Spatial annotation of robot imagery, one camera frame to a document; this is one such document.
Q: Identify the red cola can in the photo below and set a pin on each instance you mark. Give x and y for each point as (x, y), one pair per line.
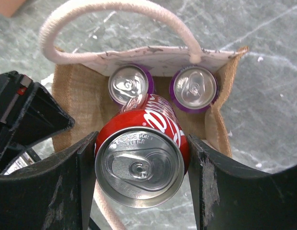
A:
(142, 153)

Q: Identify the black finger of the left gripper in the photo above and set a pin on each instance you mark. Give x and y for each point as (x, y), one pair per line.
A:
(28, 115)

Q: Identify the purple Fanta can front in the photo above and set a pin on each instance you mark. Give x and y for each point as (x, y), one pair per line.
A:
(129, 81)

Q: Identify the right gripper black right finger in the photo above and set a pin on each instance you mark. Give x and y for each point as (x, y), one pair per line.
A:
(228, 195)

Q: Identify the purple fanta can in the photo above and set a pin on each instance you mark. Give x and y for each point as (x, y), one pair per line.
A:
(193, 89)
(129, 81)

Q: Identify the orange plastic desk organizer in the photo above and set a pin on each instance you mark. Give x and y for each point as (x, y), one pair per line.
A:
(9, 7)

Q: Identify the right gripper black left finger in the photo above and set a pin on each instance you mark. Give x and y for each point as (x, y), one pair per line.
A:
(55, 193)

